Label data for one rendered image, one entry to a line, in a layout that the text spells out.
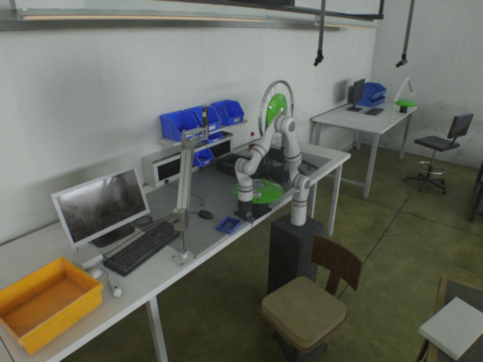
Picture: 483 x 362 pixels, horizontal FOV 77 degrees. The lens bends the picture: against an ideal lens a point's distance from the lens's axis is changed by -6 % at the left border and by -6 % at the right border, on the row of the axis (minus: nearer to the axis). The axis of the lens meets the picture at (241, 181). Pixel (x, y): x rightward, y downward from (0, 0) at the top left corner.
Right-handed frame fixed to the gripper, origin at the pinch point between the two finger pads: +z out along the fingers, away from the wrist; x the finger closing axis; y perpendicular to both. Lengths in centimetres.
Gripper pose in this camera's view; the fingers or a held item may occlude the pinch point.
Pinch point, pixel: (248, 225)
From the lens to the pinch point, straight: 170.7
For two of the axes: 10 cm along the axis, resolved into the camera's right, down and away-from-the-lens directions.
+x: 6.7, 3.2, -6.7
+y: -7.5, 2.9, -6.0
